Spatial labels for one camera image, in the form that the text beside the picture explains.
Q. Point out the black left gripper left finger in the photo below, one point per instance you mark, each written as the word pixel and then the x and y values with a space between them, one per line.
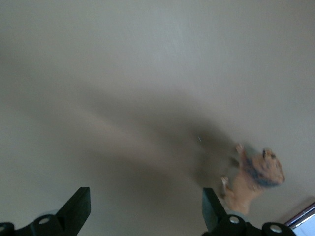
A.
pixel 73 214

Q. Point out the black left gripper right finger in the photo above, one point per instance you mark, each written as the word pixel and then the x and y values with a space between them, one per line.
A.
pixel 212 216

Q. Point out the smartphone with white screen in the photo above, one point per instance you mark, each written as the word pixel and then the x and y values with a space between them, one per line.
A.
pixel 307 221

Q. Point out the brown lion statue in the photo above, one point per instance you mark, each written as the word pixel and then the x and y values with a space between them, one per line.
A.
pixel 246 189

